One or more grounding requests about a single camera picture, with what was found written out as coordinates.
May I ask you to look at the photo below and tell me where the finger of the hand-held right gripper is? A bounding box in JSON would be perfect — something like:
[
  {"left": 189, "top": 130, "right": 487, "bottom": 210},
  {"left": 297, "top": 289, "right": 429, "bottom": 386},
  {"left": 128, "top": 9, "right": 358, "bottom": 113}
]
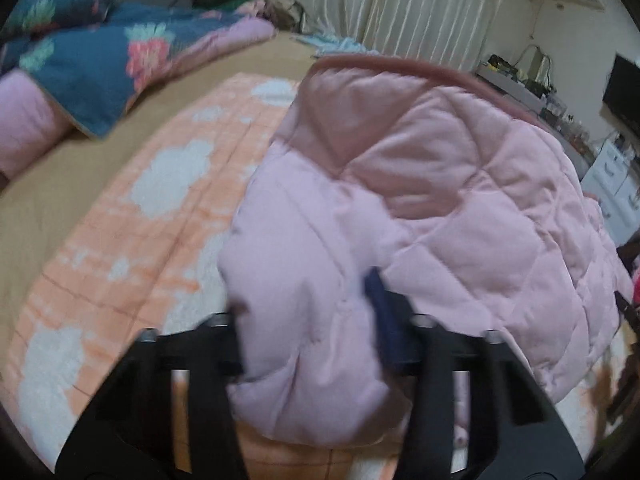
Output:
[{"left": 613, "top": 290, "right": 633, "bottom": 323}]

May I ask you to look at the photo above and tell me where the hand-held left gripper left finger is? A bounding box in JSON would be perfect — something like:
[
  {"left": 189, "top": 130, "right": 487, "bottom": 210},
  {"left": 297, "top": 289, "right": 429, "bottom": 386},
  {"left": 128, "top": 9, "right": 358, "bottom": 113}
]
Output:
[{"left": 54, "top": 311, "right": 252, "bottom": 480}]

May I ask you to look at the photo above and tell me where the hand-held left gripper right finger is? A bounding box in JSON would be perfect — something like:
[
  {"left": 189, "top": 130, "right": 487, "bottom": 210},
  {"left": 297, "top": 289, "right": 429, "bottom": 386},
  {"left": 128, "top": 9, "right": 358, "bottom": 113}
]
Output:
[{"left": 366, "top": 266, "right": 587, "bottom": 480}]

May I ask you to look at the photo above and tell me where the pink quilted blanket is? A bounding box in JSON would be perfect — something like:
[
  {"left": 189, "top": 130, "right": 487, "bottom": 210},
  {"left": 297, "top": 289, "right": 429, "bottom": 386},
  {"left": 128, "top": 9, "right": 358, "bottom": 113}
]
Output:
[{"left": 217, "top": 55, "right": 636, "bottom": 448}]

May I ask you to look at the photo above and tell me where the pile of clothes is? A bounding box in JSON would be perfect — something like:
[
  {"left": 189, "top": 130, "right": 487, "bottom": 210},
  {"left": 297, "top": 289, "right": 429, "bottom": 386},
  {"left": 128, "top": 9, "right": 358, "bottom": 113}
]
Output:
[{"left": 192, "top": 0, "right": 307, "bottom": 34}]

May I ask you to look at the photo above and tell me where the white drawer cabinet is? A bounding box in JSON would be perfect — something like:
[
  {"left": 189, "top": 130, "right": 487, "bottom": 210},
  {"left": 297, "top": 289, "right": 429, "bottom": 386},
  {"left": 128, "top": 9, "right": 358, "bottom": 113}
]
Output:
[{"left": 580, "top": 137, "right": 640, "bottom": 249}]

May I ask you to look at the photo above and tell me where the orange white checked blanket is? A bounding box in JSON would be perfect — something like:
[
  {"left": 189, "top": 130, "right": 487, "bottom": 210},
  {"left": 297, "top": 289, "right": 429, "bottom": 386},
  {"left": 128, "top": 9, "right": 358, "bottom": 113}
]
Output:
[{"left": 0, "top": 72, "right": 640, "bottom": 480}]

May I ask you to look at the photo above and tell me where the group of small bottles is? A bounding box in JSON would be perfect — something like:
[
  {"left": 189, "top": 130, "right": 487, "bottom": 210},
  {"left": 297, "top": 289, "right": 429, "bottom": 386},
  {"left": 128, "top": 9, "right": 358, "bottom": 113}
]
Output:
[{"left": 542, "top": 94, "right": 592, "bottom": 147}]

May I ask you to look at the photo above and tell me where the black television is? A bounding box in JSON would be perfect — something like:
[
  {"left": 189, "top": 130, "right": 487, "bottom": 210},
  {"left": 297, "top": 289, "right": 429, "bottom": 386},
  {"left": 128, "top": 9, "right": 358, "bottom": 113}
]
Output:
[{"left": 602, "top": 54, "right": 640, "bottom": 137}]

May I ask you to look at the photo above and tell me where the grey shelf unit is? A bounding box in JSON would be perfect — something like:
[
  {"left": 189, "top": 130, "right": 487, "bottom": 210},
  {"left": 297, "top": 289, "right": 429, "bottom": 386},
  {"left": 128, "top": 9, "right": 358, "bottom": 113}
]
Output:
[{"left": 475, "top": 57, "right": 597, "bottom": 177}]

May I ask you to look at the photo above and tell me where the light blue cloth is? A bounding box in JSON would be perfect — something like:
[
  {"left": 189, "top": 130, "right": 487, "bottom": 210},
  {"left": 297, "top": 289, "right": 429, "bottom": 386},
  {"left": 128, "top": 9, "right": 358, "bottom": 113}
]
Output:
[{"left": 292, "top": 32, "right": 382, "bottom": 59}]

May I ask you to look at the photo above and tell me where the pink pillow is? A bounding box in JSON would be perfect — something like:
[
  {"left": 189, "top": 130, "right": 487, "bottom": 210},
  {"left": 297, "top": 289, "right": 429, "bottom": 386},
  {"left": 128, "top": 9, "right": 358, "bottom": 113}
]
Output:
[{"left": 0, "top": 69, "right": 77, "bottom": 182}]

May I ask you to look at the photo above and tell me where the blue floral quilt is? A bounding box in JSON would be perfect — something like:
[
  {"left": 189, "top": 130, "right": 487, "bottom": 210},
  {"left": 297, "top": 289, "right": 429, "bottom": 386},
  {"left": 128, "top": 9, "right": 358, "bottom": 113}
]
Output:
[{"left": 0, "top": 2, "right": 279, "bottom": 139}]

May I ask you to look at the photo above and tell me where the white striped curtain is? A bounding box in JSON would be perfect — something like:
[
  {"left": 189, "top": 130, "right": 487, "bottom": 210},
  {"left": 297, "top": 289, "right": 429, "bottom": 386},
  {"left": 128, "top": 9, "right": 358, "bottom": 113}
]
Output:
[{"left": 277, "top": 0, "right": 507, "bottom": 74}]

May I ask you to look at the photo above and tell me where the blue floral pillow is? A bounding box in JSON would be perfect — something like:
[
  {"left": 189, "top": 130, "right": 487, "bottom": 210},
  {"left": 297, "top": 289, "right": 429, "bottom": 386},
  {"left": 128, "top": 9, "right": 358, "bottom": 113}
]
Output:
[{"left": 0, "top": 0, "right": 142, "bottom": 44}]

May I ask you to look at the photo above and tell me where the white cable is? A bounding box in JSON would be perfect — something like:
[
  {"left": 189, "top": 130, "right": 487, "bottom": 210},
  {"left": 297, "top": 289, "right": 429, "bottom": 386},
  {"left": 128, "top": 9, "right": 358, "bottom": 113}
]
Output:
[{"left": 517, "top": 44, "right": 553, "bottom": 92}]

